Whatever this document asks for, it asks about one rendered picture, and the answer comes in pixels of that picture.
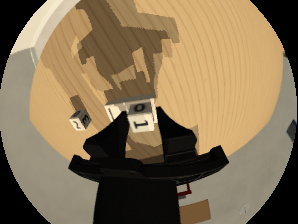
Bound white number cube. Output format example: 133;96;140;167
69;109;92;130
127;102;154;132

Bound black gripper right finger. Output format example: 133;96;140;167
156;106;197;165

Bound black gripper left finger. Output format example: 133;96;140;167
83;111;130;165

